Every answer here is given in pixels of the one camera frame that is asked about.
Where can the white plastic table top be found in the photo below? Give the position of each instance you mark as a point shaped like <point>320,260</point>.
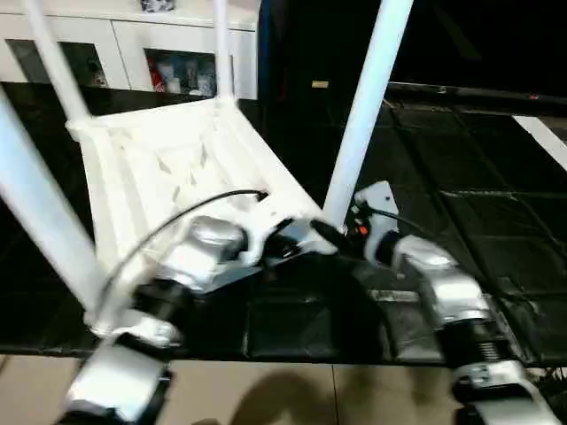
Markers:
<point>168,168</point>

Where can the white glass-door cabinet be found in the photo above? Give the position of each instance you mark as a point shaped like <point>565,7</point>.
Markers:
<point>124,49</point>

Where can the small brown label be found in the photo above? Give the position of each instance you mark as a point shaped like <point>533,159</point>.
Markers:
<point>320,84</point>

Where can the white plastic table leg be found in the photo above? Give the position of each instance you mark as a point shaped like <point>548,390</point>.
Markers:
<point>44,212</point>
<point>55,62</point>
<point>363,106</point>
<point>224,53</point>

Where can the black flat monitor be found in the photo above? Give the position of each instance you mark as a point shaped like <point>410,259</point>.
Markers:
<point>478,91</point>

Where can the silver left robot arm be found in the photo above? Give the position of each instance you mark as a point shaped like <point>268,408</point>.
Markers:
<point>168,292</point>

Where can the white flat strip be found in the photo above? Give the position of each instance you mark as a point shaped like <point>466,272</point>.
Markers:
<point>542,142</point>

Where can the black mat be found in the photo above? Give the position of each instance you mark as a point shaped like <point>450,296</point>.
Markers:
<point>478,204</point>

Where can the black cabinet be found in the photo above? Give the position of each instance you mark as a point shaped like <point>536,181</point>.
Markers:
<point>310,44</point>

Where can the grey object on cabinet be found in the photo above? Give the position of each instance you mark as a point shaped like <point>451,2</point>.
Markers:
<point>158,4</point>

